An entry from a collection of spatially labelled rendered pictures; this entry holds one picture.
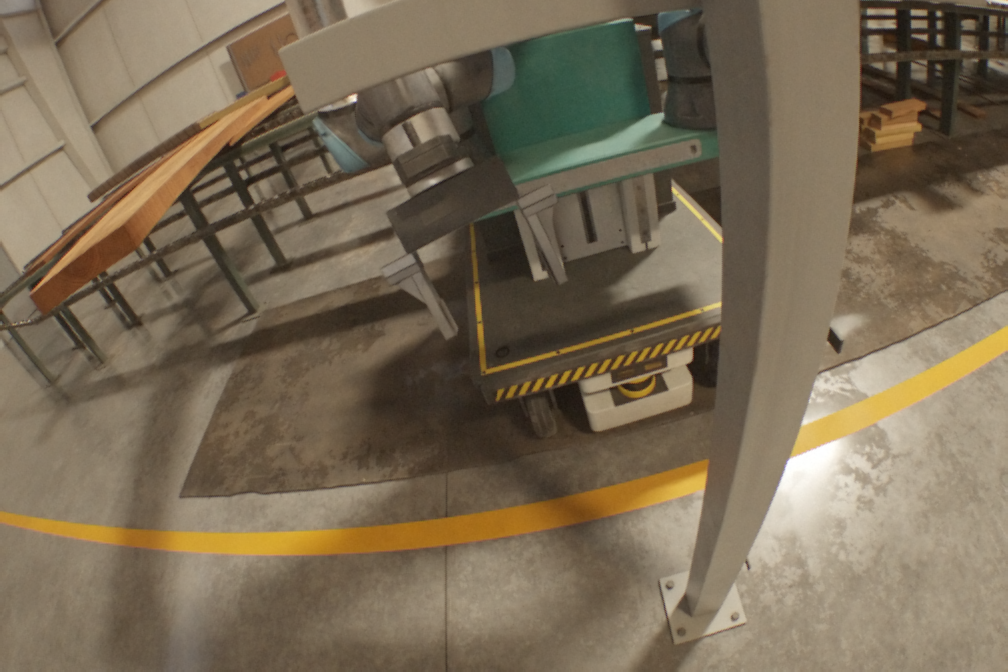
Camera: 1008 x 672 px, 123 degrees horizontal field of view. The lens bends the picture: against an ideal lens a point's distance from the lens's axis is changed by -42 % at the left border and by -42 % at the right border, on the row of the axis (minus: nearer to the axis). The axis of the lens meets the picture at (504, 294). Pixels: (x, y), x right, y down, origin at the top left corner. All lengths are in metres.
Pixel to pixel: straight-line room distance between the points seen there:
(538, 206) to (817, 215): 0.30
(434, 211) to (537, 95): 0.53
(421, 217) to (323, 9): 0.39
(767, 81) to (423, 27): 0.16
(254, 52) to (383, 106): 7.94
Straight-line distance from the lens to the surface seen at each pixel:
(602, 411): 1.10
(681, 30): 0.89
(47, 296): 0.98
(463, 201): 0.48
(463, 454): 1.28
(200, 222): 2.37
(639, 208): 1.15
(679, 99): 0.93
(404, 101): 0.48
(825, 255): 0.29
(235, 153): 1.99
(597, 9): 0.25
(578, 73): 0.97
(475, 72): 0.62
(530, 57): 0.94
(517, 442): 1.25
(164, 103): 9.80
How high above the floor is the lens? 1.01
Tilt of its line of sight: 35 degrees down
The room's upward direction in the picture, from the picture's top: 19 degrees counter-clockwise
